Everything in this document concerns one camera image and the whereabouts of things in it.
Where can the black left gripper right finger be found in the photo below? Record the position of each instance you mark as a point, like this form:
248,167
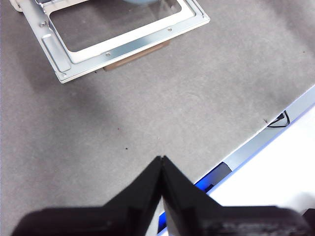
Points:
209,221

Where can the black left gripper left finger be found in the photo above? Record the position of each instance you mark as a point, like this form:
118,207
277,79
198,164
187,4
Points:
110,221

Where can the blue ribbed bowl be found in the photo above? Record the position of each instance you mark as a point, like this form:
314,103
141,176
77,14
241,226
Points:
140,2

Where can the silver table edge rail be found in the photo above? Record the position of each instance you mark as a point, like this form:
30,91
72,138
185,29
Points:
258,140

